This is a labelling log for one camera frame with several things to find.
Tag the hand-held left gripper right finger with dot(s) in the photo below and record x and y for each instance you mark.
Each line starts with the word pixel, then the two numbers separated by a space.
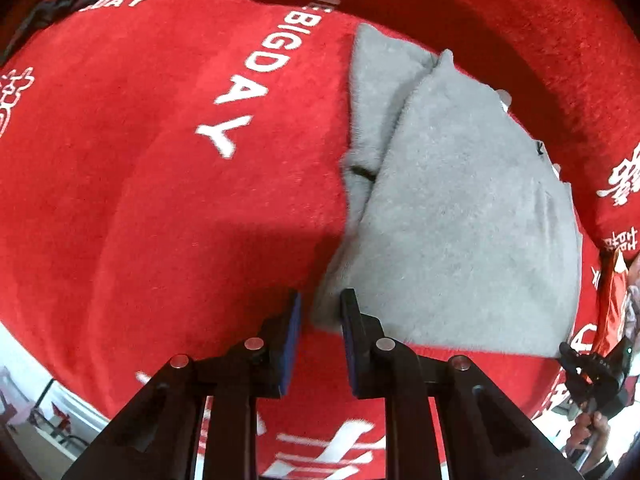
pixel 352 347

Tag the red printed blanket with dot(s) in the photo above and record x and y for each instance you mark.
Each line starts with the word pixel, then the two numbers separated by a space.
pixel 150 185

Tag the person's right hand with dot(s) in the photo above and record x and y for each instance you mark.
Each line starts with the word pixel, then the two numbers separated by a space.
pixel 582 432

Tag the grey sweater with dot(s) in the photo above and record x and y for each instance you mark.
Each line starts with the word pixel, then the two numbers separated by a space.
pixel 450 210

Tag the red shiny cloth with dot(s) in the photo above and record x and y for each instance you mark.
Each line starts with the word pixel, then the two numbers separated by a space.
pixel 611 310

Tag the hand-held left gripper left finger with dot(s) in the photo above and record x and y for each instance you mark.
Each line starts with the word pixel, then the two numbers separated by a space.
pixel 290 347

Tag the metal frame chair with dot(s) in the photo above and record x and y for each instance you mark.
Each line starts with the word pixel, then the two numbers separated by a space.
pixel 57 417

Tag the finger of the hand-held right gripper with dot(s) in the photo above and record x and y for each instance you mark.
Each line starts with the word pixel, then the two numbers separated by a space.
pixel 624 351
pixel 570 356

